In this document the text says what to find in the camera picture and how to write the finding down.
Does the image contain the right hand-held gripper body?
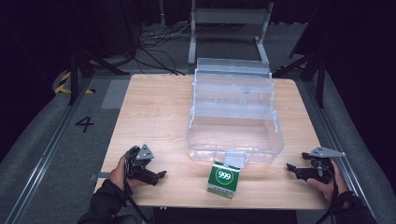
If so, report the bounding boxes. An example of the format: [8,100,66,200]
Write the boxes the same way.
[301,146,346,185]

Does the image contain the green medicine box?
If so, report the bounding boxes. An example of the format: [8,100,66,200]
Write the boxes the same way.
[205,161,241,200]

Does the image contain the person's right hand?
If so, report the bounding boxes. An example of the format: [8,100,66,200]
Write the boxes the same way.
[306,160,349,203]

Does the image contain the metal table bracket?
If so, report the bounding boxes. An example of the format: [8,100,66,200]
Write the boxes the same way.
[90,172,111,182]

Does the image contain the bundle of floor cables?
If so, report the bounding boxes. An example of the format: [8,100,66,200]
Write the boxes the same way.
[136,21,194,77]

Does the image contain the grey metal stand frame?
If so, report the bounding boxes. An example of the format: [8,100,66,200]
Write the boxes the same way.
[187,0,275,66]

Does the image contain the yellow black hazard tape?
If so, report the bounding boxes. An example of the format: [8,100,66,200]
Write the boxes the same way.
[54,71,96,95]

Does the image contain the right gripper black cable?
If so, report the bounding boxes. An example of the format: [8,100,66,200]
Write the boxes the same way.
[314,161,341,224]

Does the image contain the grey floor rail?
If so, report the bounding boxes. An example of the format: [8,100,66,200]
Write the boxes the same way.
[6,77,92,224]
[306,80,375,218]

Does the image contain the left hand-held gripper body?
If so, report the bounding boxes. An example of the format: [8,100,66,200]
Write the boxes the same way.
[124,143,157,185]

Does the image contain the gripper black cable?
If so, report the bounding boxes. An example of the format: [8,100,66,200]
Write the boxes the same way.
[123,155,153,224]
[314,161,341,224]

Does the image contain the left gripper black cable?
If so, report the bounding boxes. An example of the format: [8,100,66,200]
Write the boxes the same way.
[123,155,153,224]

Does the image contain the person's left hand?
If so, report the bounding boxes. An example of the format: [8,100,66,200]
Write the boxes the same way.
[108,153,148,190]

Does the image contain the clear plastic storage box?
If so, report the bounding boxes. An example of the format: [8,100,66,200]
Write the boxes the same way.
[186,57,285,166]

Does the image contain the black stand legs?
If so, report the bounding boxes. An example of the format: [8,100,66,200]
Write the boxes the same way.
[274,52,328,110]
[68,46,130,106]

